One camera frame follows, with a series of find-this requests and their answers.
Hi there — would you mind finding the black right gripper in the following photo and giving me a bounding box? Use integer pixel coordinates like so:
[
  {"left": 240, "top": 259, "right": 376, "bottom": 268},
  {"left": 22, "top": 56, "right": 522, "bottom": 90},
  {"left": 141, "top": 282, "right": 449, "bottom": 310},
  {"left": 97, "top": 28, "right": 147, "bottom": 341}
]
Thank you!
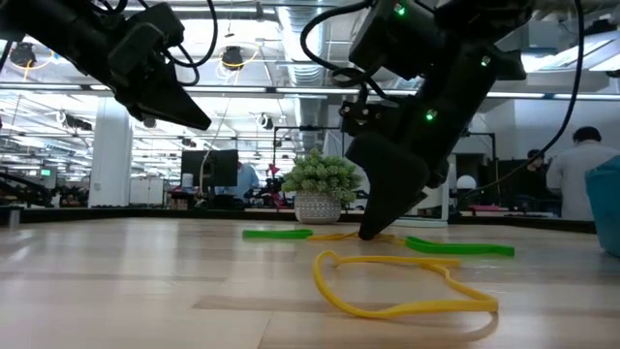
[{"left": 346, "top": 86, "right": 479, "bottom": 242}]

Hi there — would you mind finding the black ceiling camera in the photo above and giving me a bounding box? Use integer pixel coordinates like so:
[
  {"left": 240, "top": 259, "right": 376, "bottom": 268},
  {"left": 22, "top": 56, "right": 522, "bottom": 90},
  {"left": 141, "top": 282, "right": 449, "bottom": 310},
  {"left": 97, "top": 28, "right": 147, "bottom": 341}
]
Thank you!
[
  {"left": 9, "top": 42, "right": 38, "bottom": 68},
  {"left": 222, "top": 46, "right": 246, "bottom": 72}
]

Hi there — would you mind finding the black aluminium table frame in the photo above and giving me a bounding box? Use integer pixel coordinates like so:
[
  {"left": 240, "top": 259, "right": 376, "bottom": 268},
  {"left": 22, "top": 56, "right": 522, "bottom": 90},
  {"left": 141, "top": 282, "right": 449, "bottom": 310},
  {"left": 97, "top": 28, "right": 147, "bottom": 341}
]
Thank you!
[{"left": 0, "top": 206, "right": 598, "bottom": 235}]

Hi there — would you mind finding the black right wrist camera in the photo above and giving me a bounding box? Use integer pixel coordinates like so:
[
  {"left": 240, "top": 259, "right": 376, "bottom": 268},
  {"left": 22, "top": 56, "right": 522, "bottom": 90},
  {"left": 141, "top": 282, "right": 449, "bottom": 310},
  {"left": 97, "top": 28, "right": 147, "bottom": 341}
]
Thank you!
[{"left": 338, "top": 99, "right": 389, "bottom": 138}]

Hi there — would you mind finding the white cabinet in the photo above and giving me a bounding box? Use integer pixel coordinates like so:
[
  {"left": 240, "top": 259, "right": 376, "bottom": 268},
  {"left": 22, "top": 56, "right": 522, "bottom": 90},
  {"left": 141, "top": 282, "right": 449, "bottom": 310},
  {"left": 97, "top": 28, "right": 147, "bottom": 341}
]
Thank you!
[{"left": 129, "top": 176, "right": 165, "bottom": 206}]

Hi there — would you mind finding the person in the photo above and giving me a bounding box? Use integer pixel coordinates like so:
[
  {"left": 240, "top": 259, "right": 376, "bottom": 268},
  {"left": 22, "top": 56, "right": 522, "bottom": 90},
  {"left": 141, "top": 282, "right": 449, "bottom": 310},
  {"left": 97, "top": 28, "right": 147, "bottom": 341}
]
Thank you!
[
  {"left": 513, "top": 148, "right": 548, "bottom": 210},
  {"left": 235, "top": 161, "right": 261, "bottom": 200},
  {"left": 545, "top": 125, "right": 620, "bottom": 222}
]

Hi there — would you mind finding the green artificial potted plant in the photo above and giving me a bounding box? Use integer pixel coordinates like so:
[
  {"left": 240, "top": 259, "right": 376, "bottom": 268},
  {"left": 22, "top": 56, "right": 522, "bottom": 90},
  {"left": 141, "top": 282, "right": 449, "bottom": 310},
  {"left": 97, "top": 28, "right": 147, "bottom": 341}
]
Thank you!
[{"left": 281, "top": 147, "right": 363, "bottom": 226}]

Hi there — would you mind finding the black camera cable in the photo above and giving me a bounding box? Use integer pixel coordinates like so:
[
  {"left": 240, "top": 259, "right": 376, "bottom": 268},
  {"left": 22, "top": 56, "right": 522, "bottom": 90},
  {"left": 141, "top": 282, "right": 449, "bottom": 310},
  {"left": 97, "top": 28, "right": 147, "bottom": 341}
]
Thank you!
[
  {"left": 298, "top": 0, "right": 388, "bottom": 101},
  {"left": 164, "top": 0, "right": 219, "bottom": 88}
]

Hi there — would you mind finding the teal plastic bin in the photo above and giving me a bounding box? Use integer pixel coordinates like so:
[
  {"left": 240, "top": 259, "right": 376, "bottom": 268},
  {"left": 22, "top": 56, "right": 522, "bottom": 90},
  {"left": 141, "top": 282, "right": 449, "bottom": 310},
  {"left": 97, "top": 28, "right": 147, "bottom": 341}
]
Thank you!
[{"left": 584, "top": 154, "right": 620, "bottom": 258}]

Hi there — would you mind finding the green wide rubber band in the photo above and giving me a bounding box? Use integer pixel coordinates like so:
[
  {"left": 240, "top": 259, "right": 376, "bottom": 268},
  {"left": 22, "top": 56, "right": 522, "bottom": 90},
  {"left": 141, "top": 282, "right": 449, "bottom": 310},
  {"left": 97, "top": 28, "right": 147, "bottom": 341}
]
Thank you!
[
  {"left": 404, "top": 236, "right": 516, "bottom": 258},
  {"left": 241, "top": 228, "right": 314, "bottom": 240}
]

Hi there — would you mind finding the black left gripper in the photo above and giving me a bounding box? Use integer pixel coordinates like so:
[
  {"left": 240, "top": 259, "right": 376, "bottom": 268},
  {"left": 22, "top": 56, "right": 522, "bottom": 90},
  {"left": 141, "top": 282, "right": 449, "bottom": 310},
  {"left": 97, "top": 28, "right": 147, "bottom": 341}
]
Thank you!
[{"left": 107, "top": 21, "right": 213, "bottom": 131}]

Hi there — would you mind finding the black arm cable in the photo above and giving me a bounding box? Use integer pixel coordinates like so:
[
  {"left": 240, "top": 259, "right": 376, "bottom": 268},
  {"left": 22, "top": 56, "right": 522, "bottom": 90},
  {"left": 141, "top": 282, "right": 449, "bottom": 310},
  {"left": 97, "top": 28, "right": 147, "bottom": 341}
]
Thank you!
[{"left": 477, "top": 0, "right": 585, "bottom": 193}]

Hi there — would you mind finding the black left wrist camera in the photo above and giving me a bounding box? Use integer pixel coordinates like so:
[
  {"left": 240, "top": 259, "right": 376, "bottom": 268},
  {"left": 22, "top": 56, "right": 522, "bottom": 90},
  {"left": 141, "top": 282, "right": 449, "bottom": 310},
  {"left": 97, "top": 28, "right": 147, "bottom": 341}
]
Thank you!
[{"left": 126, "top": 3, "right": 186, "bottom": 52}]

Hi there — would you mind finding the black computer monitor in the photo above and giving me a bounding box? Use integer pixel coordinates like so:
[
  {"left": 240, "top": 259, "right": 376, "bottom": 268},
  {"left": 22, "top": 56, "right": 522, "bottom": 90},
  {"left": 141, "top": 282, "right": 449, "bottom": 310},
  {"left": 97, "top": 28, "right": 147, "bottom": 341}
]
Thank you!
[{"left": 181, "top": 148, "right": 239, "bottom": 188}]

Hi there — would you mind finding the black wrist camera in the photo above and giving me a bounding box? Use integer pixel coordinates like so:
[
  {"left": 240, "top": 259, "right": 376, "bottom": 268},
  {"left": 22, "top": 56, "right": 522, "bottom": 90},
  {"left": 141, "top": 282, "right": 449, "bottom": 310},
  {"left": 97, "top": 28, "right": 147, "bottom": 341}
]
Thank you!
[
  {"left": 338, "top": 99, "right": 389, "bottom": 138},
  {"left": 126, "top": 3, "right": 186, "bottom": 52}
]

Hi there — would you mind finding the white column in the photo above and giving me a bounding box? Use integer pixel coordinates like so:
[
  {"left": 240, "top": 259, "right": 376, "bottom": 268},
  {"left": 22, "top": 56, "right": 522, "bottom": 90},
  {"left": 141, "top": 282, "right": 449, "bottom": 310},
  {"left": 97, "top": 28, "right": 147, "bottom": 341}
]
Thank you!
[{"left": 88, "top": 96, "right": 134, "bottom": 208}]

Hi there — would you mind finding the silver ventilation duct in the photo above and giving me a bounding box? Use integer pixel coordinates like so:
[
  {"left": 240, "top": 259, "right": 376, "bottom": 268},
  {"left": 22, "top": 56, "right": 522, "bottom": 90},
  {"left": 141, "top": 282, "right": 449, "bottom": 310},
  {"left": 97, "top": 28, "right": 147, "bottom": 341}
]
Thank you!
[{"left": 278, "top": 0, "right": 330, "bottom": 151}]

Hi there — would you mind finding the yellow rubber band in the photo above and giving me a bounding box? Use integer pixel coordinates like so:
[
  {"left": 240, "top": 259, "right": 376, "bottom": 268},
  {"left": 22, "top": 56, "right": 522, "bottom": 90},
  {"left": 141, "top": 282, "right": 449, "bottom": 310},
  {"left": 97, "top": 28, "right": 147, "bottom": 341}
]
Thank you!
[{"left": 312, "top": 249, "right": 500, "bottom": 320}]

